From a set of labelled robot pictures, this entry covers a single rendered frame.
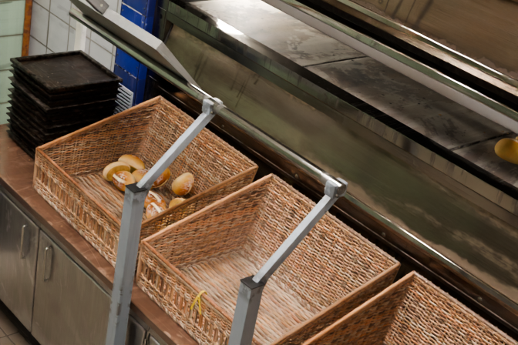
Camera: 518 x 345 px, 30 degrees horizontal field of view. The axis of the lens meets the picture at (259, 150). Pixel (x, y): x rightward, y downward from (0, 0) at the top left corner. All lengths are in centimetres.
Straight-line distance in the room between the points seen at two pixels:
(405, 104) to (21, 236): 131
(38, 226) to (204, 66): 75
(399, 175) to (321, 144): 29
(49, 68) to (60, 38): 53
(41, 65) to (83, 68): 15
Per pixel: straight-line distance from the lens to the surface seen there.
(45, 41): 406
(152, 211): 310
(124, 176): 324
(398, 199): 267
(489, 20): 242
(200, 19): 319
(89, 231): 300
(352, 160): 277
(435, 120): 277
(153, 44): 259
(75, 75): 341
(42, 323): 331
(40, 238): 318
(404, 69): 240
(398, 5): 257
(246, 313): 229
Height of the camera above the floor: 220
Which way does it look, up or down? 26 degrees down
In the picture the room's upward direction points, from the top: 11 degrees clockwise
